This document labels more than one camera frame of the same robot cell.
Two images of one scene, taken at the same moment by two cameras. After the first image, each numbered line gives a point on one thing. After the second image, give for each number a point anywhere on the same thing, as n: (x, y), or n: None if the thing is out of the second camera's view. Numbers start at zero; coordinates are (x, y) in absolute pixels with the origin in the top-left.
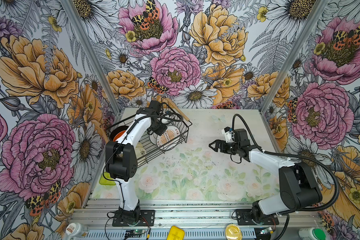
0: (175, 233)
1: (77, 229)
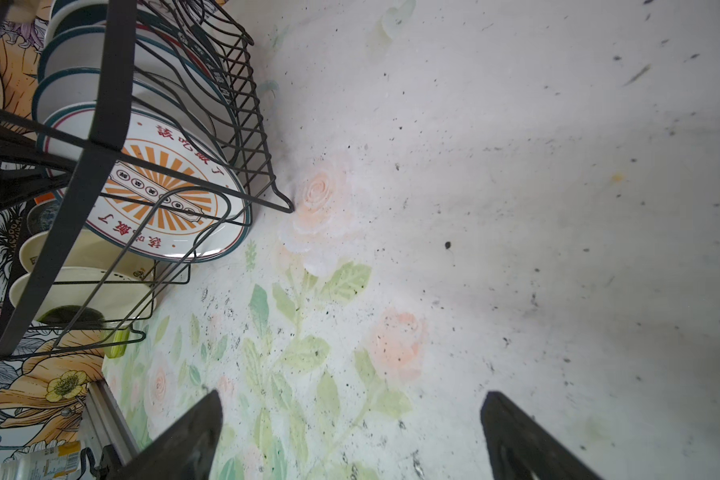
0: None
1: (44, 460)
